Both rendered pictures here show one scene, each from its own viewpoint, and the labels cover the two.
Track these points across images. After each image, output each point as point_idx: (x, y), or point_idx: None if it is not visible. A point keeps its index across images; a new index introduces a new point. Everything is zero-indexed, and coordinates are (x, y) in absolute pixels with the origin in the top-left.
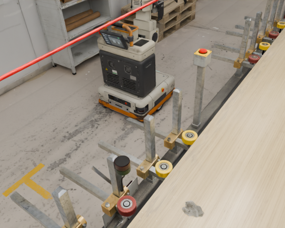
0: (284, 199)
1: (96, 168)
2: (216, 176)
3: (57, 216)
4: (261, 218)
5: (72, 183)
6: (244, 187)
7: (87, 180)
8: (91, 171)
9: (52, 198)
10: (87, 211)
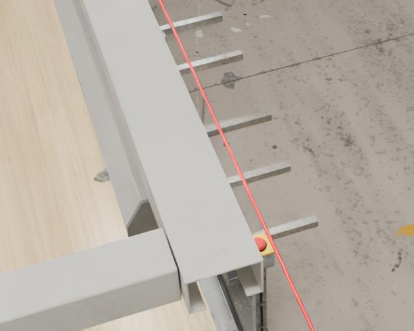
0: (37, 253)
1: (204, 102)
2: (117, 220)
3: (355, 230)
4: (45, 218)
5: (410, 271)
6: (83, 233)
7: (401, 294)
8: None
9: (394, 236)
10: (336, 268)
